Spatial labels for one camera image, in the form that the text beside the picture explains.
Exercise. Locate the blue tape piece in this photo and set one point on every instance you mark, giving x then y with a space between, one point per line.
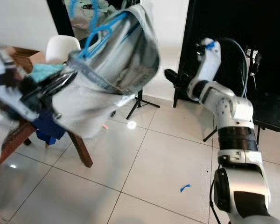
185 188

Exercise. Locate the teal cloth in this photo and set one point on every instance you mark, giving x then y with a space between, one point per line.
46 72

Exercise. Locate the plain navy garment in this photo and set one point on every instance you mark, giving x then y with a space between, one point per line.
51 128

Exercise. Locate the light grey shorts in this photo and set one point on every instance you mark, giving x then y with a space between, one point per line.
112 79

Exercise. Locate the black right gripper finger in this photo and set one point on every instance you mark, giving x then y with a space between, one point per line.
172 80
171 73

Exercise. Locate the cardboard box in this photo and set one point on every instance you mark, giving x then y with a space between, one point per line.
28 53

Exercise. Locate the black tripod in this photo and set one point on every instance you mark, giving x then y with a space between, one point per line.
141 100

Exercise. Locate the white plastic chair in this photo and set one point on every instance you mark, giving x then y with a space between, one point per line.
63 46

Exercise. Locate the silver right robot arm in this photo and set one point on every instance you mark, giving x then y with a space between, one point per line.
238 116

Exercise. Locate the black door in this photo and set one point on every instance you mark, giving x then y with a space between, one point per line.
228 23

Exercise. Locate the blue plastic hanger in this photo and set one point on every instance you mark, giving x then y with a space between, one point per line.
98 32

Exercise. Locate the white bedding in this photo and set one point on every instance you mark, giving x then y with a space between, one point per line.
75 29

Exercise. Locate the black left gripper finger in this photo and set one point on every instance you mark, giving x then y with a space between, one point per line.
63 78
59 91

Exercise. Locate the black white striped bundle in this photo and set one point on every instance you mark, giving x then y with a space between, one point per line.
253 56

